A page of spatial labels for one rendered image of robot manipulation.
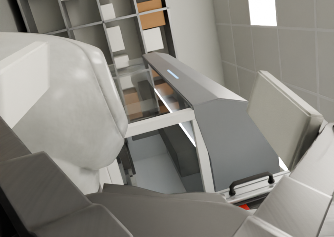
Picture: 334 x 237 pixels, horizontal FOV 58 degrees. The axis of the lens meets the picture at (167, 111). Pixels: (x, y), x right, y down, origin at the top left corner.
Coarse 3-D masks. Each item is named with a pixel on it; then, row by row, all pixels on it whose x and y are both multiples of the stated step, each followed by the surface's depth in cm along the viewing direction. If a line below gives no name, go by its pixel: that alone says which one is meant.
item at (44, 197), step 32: (0, 128) 9; (0, 160) 7; (32, 160) 7; (0, 192) 6; (32, 192) 6; (64, 192) 6; (0, 224) 7; (32, 224) 5; (64, 224) 5; (96, 224) 5
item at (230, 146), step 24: (168, 72) 214; (192, 72) 213; (192, 96) 153; (216, 96) 146; (144, 120) 142; (168, 120) 141; (192, 120) 144; (216, 120) 146; (240, 120) 149; (216, 144) 150; (240, 144) 153; (264, 144) 156; (216, 168) 154; (240, 168) 157; (264, 168) 161
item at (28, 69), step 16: (32, 48) 16; (48, 48) 18; (0, 64) 13; (16, 64) 13; (32, 64) 15; (48, 64) 18; (0, 80) 12; (16, 80) 14; (32, 80) 16; (48, 80) 18; (0, 96) 12; (16, 96) 14; (32, 96) 16; (0, 112) 12; (16, 112) 14
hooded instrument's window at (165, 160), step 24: (120, 72) 257; (144, 72) 238; (120, 96) 185; (144, 96) 175; (168, 96) 166; (144, 144) 144; (168, 144) 147; (192, 144) 150; (120, 168) 146; (144, 168) 148; (168, 168) 151; (192, 168) 154; (168, 192) 155
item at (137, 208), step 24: (96, 192) 7; (120, 192) 7; (144, 192) 7; (192, 192) 8; (120, 216) 6; (144, 216) 6; (168, 216) 7; (192, 216) 7; (216, 216) 7; (240, 216) 7
